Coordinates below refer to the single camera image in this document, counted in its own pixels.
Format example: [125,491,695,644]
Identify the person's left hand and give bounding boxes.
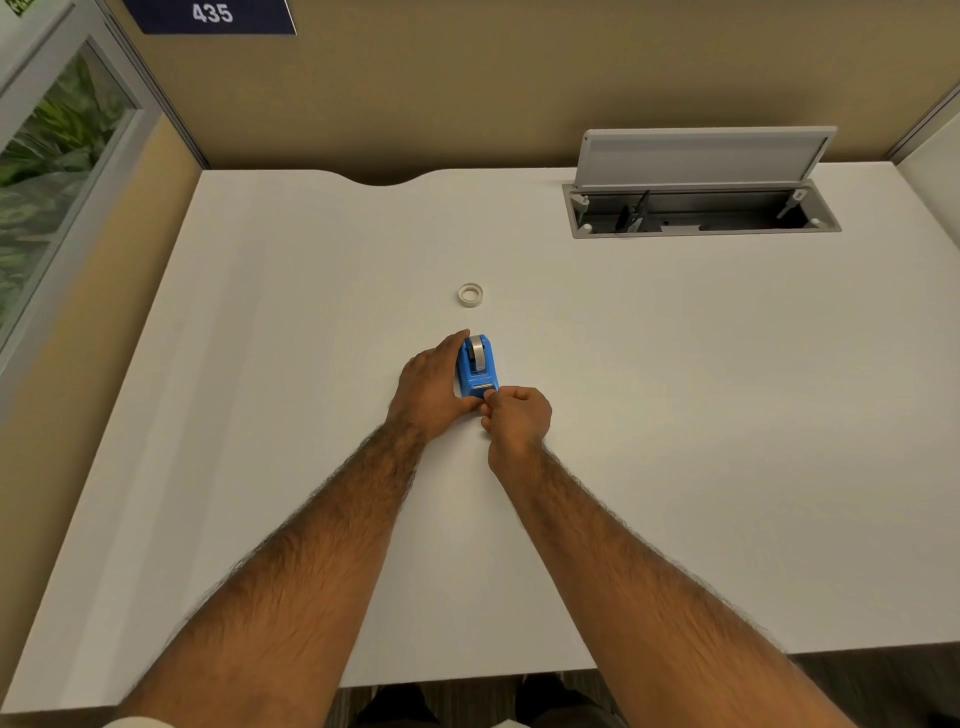
[385,328,485,445]

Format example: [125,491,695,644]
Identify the person's right hand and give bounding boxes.
[480,385,554,475]

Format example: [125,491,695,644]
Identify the blue tape dispenser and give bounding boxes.
[455,333,501,400]

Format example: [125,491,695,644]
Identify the person's right forearm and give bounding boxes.
[489,442,856,728]

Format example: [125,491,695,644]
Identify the person's left forearm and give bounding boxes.
[112,420,427,728]

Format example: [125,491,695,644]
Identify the person's dark trousers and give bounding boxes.
[352,673,627,728]

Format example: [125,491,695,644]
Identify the dark blue sign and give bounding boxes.
[122,0,298,36]

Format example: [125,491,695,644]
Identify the grey framed glass partition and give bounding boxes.
[0,0,207,376]

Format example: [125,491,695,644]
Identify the grey desk cable box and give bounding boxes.
[562,178,843,240]

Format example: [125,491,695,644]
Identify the grey cable box lid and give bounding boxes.
[573,126,839,192]

